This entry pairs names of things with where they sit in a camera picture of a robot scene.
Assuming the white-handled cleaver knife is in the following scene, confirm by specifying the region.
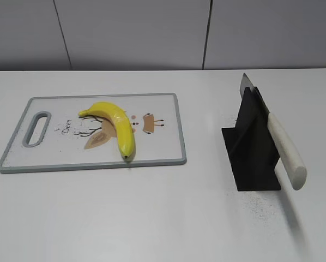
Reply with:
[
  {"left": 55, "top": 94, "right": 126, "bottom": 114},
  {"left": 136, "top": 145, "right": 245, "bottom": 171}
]
[{"left": 239, "top": 73, "right": 307, "bottom": 190}]

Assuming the yellow plastic banana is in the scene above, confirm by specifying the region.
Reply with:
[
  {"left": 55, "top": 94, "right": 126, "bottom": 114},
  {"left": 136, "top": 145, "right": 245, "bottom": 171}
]
[{"left": 78, "top": 102, "right": 135, "bottom": 161}]

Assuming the black knife stand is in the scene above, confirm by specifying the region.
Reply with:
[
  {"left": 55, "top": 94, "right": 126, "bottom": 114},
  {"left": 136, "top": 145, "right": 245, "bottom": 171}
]
[{"left": 221, "top": 87, "right": 281, "bottom": 191}]

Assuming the white grey-rimmed cutting board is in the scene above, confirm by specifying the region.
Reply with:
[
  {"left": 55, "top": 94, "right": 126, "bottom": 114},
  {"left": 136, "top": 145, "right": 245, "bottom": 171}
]
[{"left": 0, "top": 93, "right": 186, "bottom": 174}]

